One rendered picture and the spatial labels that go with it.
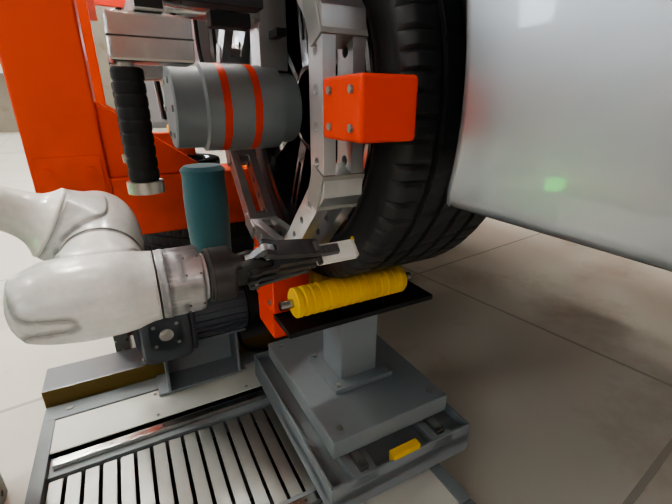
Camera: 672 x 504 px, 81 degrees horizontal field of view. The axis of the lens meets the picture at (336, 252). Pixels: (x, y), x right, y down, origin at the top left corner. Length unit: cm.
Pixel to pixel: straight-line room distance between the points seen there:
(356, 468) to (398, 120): 69
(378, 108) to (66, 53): 86
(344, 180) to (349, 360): 54
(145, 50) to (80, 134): 65
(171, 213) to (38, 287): 71
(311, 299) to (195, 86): 40
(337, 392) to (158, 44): 76
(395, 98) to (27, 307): 45
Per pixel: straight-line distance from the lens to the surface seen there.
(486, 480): 116
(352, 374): 100
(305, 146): 82
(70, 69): 116
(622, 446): 140
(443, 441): 100
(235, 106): 68
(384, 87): 45
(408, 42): 52
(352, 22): 54
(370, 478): 91
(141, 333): 109
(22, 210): 64
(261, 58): 74
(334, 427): 89
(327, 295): 73
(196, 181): 83
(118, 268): 51
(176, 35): 54
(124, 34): 54
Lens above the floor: 85
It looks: 20 degrees down
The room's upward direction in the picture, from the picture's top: straight up
